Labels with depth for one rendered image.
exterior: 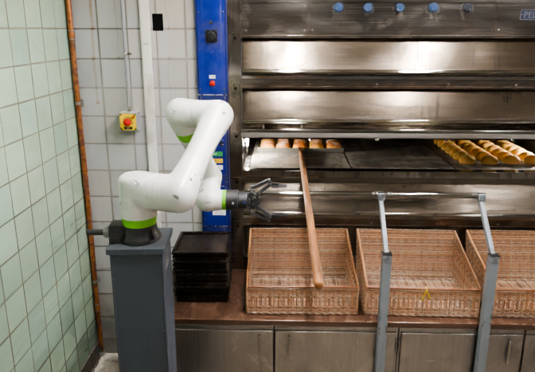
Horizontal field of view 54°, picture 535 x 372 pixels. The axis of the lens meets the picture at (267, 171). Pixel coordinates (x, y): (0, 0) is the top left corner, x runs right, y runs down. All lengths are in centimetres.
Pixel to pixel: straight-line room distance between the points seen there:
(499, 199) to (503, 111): 49
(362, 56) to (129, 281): 164
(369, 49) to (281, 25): 47
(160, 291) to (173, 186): 41
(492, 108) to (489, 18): 46
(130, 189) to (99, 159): 122
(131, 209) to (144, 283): 27
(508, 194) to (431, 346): 97
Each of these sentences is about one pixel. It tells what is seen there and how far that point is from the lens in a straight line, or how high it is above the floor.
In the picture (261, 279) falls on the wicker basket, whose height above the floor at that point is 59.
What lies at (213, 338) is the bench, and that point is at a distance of 271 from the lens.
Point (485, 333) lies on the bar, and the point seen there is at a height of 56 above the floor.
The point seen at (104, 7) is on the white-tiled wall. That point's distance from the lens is 295.
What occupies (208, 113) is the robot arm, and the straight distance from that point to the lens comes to 202.
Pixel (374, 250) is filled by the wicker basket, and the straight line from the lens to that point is 304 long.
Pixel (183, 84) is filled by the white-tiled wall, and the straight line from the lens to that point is 287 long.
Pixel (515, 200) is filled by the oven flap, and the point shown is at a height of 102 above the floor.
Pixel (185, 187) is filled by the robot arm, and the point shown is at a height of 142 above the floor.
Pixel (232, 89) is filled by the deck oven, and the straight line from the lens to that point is 283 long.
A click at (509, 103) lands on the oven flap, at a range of 308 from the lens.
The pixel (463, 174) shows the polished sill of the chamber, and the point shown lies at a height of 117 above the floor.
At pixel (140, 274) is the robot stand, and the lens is 195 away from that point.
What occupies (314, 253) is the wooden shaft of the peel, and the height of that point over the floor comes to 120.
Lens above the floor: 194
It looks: 15 degrees down
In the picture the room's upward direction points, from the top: straight up
